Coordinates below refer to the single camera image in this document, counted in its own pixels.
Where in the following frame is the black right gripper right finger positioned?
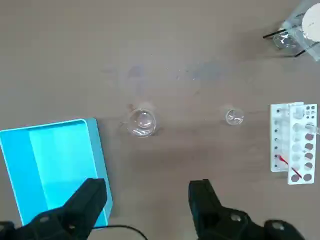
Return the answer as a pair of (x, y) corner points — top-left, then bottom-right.
(187, 178), (306, 240)

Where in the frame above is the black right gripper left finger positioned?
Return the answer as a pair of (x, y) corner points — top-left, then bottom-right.
(0, 177), (108, 240)

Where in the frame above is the blue plastic bin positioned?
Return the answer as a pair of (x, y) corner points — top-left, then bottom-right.
(0, 117), (114, 230)

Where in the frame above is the white test tube rack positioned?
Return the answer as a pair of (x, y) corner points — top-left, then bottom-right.
(269, 101), (318, 185)

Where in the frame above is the small clear glass beaker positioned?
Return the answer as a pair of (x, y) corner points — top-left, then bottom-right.
(224, 107), (245, 126)

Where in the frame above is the red thin stick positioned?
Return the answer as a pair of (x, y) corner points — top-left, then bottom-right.
(277, 154), (303, 178)

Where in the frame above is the clear glass test tube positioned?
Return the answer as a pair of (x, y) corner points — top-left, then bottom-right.
(303, 121), (320, 136)

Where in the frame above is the glass beaker under stand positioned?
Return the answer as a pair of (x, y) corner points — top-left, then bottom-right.
(272, 31), (299, 50)

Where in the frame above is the round white filter paper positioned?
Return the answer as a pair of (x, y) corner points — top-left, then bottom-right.
(301, 2), (320, 42)

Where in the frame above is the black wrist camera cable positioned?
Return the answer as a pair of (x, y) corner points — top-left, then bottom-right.
(91, 224), (149, 240)

